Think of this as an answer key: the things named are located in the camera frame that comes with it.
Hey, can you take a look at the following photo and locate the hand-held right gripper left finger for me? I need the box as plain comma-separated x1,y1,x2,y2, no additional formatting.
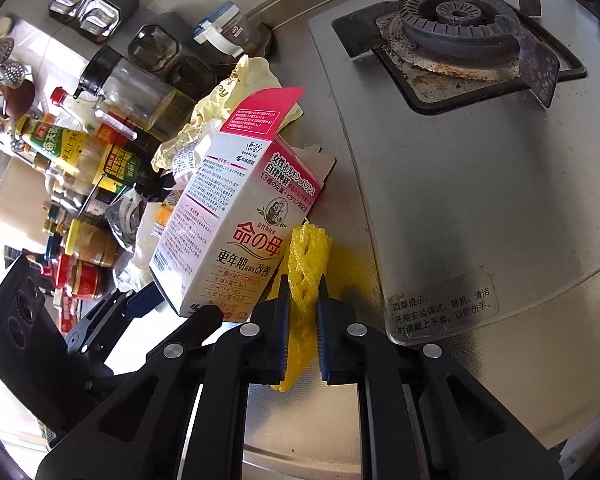
37,287,291,480

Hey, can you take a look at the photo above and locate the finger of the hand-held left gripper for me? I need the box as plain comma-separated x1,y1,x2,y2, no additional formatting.
82,355,146,396
65,282,168,356

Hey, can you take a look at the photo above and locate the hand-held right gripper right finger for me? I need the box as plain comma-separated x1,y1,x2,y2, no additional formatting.
316,280,563,480

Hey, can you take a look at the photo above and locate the silver snack wrapper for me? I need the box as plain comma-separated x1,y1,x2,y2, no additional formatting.
104,187,149,247

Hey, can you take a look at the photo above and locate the yellow foam fruit net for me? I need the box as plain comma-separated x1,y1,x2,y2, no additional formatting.
270,222,337,393

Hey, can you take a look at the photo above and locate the white pink carton box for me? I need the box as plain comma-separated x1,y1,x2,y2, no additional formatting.
149,87,338,318

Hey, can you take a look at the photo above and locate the yellow wrapper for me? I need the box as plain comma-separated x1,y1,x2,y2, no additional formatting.
150,55,303,196

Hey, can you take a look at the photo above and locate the white plastic wrapper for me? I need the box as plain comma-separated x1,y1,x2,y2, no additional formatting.
129,200,181,292

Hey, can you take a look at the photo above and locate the red lid sauce jar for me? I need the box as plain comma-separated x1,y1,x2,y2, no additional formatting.
52,255,114,302

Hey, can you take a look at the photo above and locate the yellow lid jar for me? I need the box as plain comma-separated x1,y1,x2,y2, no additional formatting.
62,220,119,268

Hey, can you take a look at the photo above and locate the stove warning sticker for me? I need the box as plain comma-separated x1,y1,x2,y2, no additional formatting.
382,267,501,346

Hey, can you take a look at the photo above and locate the beige tall container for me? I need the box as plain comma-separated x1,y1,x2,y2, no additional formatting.
0,160,57,227

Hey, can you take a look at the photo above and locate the dark bottle yellow red label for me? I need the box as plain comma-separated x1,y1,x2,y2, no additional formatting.
92,125,156,196

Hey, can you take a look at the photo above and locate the green label yellow cap bottle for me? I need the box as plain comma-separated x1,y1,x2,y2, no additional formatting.
16,114,108,173

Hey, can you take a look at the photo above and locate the red cap clear bottle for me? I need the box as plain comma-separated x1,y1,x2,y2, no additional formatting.
50,87,137,141

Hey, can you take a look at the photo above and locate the steel gas stove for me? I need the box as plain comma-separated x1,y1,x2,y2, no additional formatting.
307,0,600,461

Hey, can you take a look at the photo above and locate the glass oil dispenser black lid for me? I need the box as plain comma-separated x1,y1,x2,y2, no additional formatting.
77,45,196,133

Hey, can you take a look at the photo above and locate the brown ladle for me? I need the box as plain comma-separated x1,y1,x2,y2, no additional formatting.
4,81,37,120

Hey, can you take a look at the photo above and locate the round steel skimmer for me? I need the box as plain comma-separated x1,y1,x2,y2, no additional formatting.
2,59,32,87

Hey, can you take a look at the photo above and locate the blue lid glass jar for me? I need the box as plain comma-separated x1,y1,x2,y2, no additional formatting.
192,2,273,60

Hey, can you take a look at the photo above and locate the large gas burner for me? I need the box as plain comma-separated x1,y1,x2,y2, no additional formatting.
375,0,531,78

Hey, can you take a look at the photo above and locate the gas stove burner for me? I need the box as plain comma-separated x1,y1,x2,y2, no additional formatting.
330,0,588,111

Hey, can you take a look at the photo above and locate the wall spice box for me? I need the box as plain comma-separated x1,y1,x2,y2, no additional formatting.
167,55,217,102
127,24,181,72
80,0,123,43
47,0,89,23

